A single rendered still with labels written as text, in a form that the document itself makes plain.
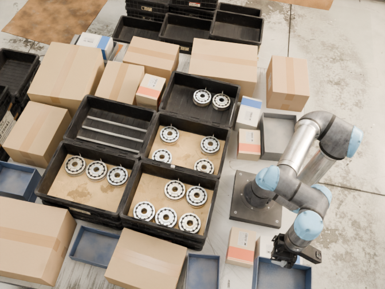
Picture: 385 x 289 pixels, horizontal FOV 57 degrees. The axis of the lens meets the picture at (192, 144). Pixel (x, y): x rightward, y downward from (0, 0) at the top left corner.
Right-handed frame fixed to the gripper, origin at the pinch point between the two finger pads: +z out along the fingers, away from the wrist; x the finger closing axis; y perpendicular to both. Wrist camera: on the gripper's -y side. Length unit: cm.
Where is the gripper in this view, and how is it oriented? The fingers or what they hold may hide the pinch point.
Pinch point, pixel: (283, 262)
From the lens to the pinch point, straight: 140.6
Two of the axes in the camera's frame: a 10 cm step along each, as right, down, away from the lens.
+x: -2.0, 7.8, -5.9
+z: -0.8, 5.9, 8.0
